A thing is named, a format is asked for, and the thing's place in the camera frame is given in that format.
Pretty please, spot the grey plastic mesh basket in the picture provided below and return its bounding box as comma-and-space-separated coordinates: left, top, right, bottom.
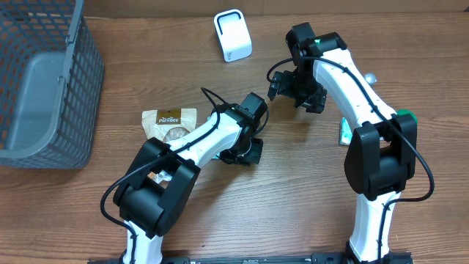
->
1, 1, 105, 169

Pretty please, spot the teal tissue pack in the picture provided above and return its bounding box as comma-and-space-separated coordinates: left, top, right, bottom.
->
207, 116, 220, 160

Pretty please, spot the white barcode scanner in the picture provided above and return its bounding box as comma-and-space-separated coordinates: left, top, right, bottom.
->
213, 9, 253, 63

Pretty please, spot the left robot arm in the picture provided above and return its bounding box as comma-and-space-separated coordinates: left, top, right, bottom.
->
113, 92, 268, 263

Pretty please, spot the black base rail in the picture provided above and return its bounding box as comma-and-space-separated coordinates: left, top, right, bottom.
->
87, 252, 414, 264

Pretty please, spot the small Kleenex tissue pack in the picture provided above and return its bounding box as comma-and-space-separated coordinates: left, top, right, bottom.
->
339, 117, 352, 146

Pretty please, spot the clear bottle with silver cap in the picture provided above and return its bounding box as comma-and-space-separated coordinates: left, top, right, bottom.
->
363, 73, 377, 87

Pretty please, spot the brown snack packet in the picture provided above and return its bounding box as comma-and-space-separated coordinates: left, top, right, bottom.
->
141, 107, 198, 184

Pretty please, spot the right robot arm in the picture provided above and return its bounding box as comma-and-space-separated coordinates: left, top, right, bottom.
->
267, 23, 417, 263

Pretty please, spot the green lid jar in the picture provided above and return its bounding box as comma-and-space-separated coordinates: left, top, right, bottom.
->
396, 109, 418, 123

